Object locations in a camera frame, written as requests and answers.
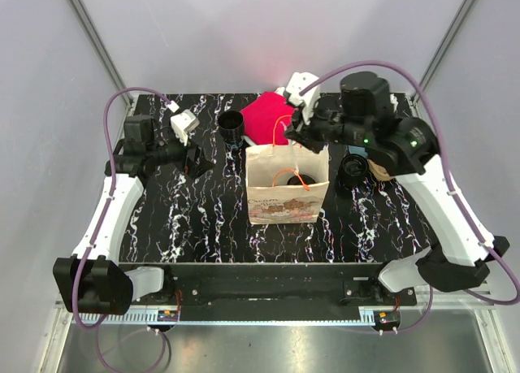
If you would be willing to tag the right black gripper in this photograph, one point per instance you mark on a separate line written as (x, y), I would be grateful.
(305, 135)

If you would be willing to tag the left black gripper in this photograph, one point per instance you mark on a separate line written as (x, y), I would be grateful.
(194, 167)

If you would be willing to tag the paper takeout bag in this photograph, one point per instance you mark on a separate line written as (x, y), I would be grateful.
(267, 170)

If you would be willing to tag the black coffee cup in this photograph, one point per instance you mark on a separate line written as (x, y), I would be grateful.
(231, 128)

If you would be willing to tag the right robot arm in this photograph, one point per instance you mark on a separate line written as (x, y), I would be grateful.
(409, 151)

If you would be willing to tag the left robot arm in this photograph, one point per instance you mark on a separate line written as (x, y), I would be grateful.
(91, 281)

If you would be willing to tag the blue straw holder cup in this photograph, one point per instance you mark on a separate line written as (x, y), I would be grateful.
(357, 150)

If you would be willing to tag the red folded cloth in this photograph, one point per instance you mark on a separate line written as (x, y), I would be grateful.
(268, 117)

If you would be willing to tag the bottom cardboard cup carrier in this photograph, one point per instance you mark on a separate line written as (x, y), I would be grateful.
(379, 172)

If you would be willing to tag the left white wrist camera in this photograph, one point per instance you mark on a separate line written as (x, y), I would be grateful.
(183, 122)

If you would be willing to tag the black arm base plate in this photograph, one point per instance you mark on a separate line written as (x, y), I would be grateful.
(274, 292)

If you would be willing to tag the aluminium frame rail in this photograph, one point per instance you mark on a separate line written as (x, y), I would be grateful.
(272, 336)

